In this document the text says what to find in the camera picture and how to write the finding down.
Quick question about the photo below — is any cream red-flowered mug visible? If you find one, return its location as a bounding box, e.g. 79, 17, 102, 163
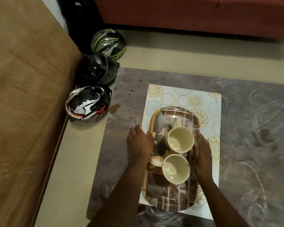
164, 117, 194, 154
149, 153, 191, 185

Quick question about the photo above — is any brick-pattern tray with gold handles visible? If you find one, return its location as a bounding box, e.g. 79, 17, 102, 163
141, 106, 202, 212

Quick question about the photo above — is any brown wooden panel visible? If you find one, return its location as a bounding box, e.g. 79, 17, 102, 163
0, 0, 83, 227

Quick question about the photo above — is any white gold-flowered placemat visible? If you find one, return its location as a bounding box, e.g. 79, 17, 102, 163
138, 84, 222, 221

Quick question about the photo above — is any person's left hand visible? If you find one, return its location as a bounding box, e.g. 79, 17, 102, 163
127, 124, 155, 167

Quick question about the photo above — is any black backpack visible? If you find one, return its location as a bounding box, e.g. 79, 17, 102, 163
56, 0, 104, 55

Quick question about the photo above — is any glossy black helmet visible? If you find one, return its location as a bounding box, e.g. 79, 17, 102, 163
77, 53, 120, 87

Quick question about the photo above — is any green black helmet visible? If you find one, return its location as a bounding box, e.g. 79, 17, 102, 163
90, 28, 127, 61

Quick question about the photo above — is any black white red helmet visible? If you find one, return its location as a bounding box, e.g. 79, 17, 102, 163
65, 85, 112, 127

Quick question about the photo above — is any person's left forearm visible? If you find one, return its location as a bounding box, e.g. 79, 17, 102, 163
87, 160, 152, 227

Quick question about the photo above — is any red sofa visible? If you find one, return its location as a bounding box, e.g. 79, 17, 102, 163
93, 0, 284, 40

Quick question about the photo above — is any person's right hand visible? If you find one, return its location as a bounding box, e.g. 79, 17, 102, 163
192, 130, 213, 185

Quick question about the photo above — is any person's right forearm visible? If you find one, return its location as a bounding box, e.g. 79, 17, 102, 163
198, 179, 250, 227

